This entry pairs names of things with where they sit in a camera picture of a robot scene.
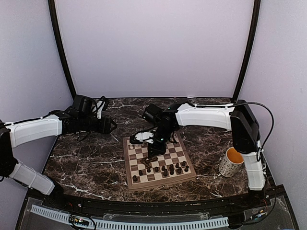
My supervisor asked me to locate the pile of dark chess pieces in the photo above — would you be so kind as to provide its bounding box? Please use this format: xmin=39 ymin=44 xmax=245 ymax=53
xmin=141 ymin=157 xmax=158 ymax=167

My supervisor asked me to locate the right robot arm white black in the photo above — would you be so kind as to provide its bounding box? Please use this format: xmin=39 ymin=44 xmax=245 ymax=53
xmin=136 ymin=100 xmax=265 ymax=208

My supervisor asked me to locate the white slotted cable duct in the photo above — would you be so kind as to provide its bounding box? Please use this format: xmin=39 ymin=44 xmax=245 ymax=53
xmin=30 ymin=205 xmax=229 ymax=230

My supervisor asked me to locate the wooden chess board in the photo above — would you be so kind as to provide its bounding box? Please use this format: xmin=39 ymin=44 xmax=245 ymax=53
xmin=123 ymin=132 xmax=196 ymax=191

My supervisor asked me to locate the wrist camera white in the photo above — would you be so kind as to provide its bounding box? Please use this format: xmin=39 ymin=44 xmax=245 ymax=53
xmin=129 ymin=132 xmax=154 ymax=144
xmin=92 ymin=96 xmax=109 ymax=119

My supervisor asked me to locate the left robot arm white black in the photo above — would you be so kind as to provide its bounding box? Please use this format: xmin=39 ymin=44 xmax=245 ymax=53
xmin=0 ymin=95 xmax=117 ymax=209

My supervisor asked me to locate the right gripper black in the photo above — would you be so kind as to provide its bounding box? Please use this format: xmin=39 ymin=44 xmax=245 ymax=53
xmin=147 ymin=125 xmax=175 ymax=158

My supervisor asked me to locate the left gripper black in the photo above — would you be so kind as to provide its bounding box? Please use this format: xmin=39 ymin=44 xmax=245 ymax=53
xmin=79 ymin=115 xmax=118 ymax=134

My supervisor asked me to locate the patterned mug yellow inside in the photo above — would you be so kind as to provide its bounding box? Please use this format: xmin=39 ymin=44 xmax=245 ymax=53
xmin=218 ymin=147 xmax=244 ymax=178

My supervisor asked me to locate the right black frame post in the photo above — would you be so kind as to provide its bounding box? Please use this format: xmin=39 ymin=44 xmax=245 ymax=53
xmin=232 ymin=0 xmax=261 ymax=101

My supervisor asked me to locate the black front rail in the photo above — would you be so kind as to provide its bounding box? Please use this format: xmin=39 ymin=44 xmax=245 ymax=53
xmin=32 ymin=190 xmax=274 ymax=217

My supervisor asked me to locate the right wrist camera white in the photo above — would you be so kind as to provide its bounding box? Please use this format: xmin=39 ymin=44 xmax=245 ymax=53
xmin=129 ymin=132 xmax=154 ymax=144

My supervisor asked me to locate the left black frame post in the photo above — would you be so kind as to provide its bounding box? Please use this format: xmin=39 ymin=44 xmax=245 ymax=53
xmin=47 ymin=0 xmax=77 ymax=99

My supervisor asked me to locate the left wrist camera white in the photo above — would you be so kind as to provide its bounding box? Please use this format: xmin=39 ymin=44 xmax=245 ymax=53
xmin=92 ymin=96 xmax=109 ymax=119

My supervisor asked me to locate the black frame post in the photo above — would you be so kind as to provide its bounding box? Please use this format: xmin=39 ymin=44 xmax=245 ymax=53
xmin=232 ymin=0 xmax=261 ymax=101
xmin=47 ymin=0 xmax=77 ymax=99

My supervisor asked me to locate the dark chess bishop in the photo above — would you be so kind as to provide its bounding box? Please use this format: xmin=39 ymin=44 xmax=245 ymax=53
xmin=163 ymin=169 xmax=168 ymax=177

